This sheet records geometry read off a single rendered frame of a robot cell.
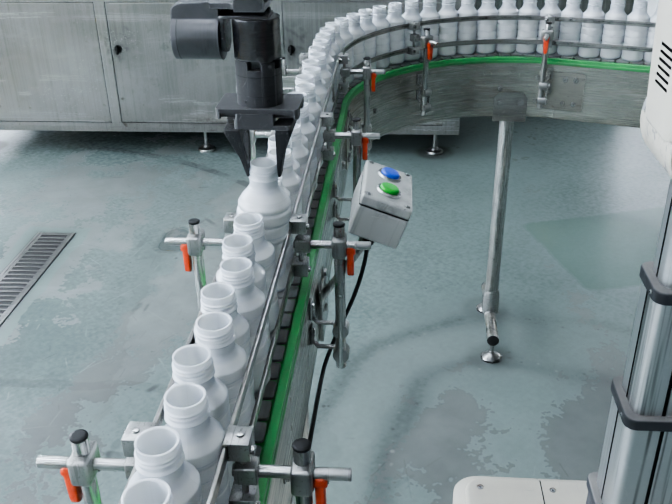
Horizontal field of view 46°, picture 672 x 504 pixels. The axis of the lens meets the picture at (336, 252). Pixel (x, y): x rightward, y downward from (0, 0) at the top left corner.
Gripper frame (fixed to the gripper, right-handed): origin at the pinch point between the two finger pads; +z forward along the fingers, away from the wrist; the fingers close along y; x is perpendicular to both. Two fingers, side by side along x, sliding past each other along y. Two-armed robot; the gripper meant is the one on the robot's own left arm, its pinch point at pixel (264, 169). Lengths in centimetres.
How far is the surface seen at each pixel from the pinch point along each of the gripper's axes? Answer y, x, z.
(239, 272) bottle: 0.2, -19.6, 4.1
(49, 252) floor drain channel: -131, 195, 122
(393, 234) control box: 16.9, 11.3, 14.8
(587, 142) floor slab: 124, 339, 122
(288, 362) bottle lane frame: 4.1, -13.3, 20.9
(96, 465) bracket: -9.8, -41.2, 12.7
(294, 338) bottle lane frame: 4.2, -7.9, 20.9
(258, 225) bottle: 0.2, -7.5, 4.4
